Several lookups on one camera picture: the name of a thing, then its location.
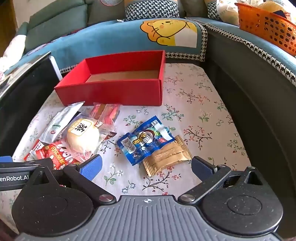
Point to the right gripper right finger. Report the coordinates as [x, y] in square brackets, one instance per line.
[212, 177]

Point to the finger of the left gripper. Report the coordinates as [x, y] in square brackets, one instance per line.
[5, 159]

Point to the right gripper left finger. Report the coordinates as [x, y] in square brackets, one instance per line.
[81, 176]

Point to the red Trolli candy bag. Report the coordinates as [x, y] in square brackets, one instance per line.
[56, 151]

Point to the round bun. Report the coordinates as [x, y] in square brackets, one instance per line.
[84, 135]

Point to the gold snack packet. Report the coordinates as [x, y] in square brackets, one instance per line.
[169, 155]

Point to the white long snack packet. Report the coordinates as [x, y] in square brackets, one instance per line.
[59, 122]

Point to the pink pastry packet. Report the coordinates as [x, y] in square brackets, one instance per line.
[105, 113]

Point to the blue snack packet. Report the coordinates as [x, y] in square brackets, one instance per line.
[150, 136]

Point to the red cardboard box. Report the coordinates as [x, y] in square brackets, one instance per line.
[130, 78]

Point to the blue lion sofa cover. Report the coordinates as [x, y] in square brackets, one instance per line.
[124, 39]

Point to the green sofa cushion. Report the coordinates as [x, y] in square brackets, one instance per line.
[58, 19]

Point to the orange plastic basket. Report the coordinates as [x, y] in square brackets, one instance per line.
[268, 26]

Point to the plastic bag with bread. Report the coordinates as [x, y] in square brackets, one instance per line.
[223, 10]

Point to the houndstooth cushion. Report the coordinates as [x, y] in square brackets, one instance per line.
[138, 10]

